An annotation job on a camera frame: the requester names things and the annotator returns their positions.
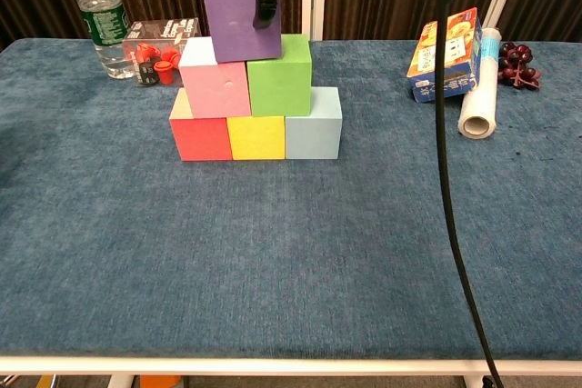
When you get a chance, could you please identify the purple cube block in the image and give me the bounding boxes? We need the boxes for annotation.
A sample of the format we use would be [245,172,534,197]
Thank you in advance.
[202,0,283,64]

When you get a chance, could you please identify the green cube block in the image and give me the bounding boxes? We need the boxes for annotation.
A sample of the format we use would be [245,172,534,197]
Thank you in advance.
[246,34,313,118]

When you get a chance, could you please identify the pink cube block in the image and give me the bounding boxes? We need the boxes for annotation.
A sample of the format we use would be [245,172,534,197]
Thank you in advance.
[177,36,253,120]

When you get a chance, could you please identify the yellow cube block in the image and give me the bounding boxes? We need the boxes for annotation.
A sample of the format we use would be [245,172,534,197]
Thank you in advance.
[226,114,287,162]

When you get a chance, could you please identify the light blue cube block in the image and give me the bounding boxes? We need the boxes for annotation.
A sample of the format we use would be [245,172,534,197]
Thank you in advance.
[284,86,343,161]

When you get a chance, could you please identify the red cube block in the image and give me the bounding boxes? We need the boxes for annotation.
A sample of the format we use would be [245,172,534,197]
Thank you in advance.
[168,86,234,163]

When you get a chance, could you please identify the clear box with red stoppers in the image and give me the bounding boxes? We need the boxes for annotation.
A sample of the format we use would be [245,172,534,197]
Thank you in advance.
[121,17,201,88]

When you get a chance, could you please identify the clear plastic water bottle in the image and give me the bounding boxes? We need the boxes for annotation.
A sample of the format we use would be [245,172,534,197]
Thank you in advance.
[66,0,135,80]

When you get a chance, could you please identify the blue orange cookie box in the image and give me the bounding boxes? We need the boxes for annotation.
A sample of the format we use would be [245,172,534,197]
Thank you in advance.
[406,6,483,104]

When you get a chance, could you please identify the plastic wrap roll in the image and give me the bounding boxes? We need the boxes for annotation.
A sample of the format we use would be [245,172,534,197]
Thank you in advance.
[457,27,503,138]

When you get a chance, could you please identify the dark red grape bunch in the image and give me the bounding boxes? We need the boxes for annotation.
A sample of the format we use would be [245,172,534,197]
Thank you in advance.
[497,42,543,90]

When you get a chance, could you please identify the blue fabric table cover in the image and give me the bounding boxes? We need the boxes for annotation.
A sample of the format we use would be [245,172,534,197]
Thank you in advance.
[0,37,582,361]

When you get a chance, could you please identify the orange object under table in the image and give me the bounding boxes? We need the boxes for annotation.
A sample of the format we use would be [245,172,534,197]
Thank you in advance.
[139,374,182,388]

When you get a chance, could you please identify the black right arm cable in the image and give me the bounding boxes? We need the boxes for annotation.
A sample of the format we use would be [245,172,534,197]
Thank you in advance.
[434,0,506,388]

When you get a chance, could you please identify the white table frame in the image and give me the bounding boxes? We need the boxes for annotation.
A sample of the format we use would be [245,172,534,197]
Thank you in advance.
[0,354,582,388]

